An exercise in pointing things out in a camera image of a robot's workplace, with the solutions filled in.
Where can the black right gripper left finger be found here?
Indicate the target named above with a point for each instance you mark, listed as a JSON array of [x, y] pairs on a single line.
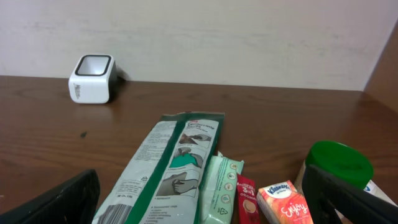
[[73, 201]]

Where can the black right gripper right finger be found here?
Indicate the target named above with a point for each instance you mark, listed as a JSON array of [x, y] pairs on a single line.
[[326, 195]]

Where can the green lid jar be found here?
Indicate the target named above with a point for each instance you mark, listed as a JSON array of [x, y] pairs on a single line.
[[340, 160]]

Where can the orange tissue pack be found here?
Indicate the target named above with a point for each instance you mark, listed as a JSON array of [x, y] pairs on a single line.
[[282, 204]]

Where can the red stick sachet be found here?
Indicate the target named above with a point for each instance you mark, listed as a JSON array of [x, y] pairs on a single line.
[[247, 203]]

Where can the green white gloves package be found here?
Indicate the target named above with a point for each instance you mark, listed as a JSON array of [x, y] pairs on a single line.
[[163, 180]]

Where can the mint wet wipes pack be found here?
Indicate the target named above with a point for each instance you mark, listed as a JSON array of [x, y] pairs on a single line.
[[218, 192]]

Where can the white slim box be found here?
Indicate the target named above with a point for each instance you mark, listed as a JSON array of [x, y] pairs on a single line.
[[374, 190]]

